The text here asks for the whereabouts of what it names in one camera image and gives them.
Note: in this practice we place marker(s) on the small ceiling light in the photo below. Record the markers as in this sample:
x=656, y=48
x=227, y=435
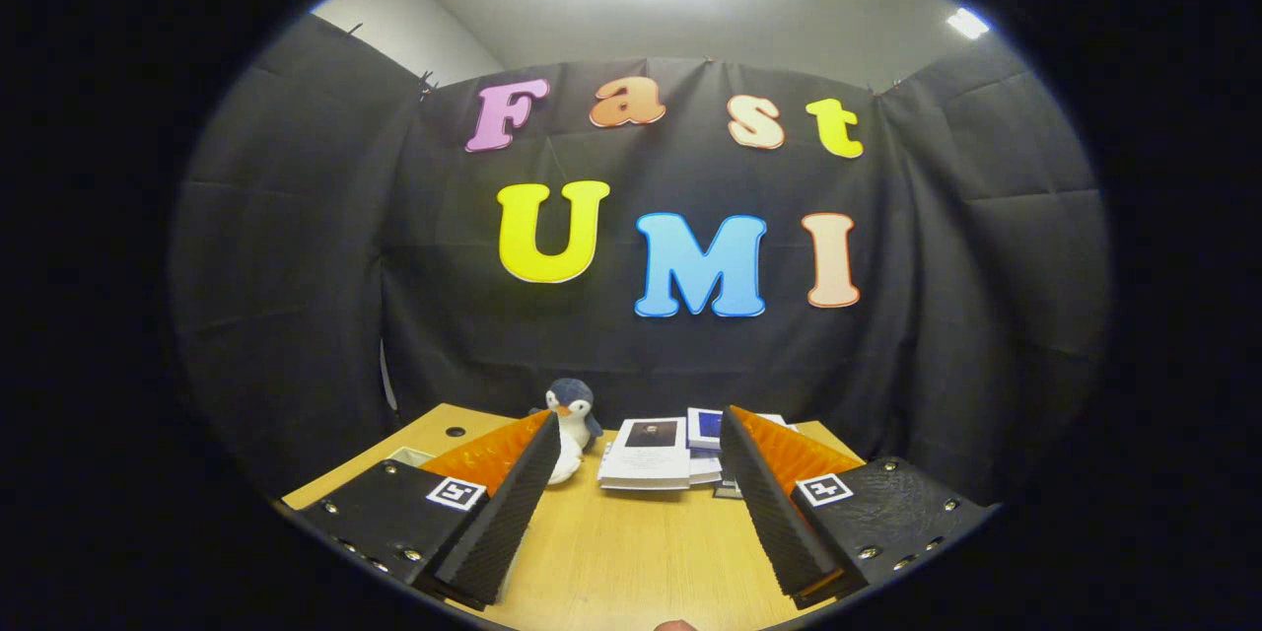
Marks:
x=968, y=23

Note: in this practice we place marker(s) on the white portrait cover book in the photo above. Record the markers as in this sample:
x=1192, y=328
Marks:
x=646, y=458

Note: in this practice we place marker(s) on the grey fabric storage box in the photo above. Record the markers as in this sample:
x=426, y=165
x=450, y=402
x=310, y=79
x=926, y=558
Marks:
x=412, y=456

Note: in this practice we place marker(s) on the thick white book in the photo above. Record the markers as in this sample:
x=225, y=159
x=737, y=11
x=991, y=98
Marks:
x=704, y=468

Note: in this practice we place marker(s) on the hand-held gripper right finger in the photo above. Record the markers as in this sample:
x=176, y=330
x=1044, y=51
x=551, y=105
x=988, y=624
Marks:
x=774, y=513

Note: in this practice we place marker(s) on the penguin plush toy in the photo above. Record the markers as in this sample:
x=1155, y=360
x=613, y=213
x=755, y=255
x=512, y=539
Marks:
x=572, y=399

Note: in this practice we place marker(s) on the white plush toy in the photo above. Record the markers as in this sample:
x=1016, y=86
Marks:
x=567, y=463

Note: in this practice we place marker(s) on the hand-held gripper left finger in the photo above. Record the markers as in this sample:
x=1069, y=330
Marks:
x=508, y=513

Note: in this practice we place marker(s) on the dark book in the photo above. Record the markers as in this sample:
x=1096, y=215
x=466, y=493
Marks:
x=728, y=490

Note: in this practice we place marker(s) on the blue picture cover book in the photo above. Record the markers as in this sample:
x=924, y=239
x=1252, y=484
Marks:
x=705, y=426

